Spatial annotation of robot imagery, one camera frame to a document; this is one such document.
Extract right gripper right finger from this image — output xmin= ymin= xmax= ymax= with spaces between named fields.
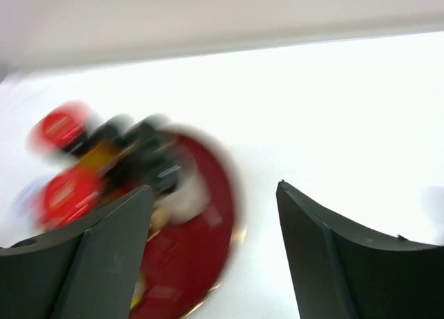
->
xmin=276 ymin=181 xmax=443 ymax=319

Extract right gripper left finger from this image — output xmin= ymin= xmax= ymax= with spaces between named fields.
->
xmin=1 ymin=186 xmax=153 ymax=318

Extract red-lid amber sauce bottle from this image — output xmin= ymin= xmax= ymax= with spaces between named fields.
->
xmin=36 ymin=166 xmax=112 ymax=232

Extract black-cap white bottle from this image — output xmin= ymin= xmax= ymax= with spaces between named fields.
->
xmin=150 ymin=153 xmax=210 ymax=232

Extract large red-lid sauce jar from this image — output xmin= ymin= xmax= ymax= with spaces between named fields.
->
xmin=26 ymin=101 xmax=118 ymax=172

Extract small black-cap spice bottle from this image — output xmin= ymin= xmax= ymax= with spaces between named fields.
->
xmin=96 ymin=114 xmax=133 ymax=147

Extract red round lacquer tray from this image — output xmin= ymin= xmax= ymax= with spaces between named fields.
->
xmin=129 ymin=125 xmax=246 ymax=318

